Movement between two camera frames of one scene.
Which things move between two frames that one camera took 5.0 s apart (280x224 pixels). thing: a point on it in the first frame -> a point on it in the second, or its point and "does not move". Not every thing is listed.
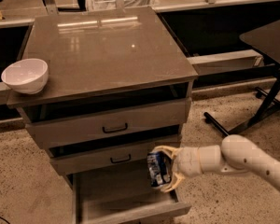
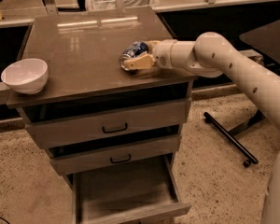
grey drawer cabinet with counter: [119, 86] does not move
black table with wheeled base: [270, 40] does not move
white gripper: [189, 163] -> [162, 54]
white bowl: [26, 77] does not move
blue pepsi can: [160, 167] -> [133, 50]
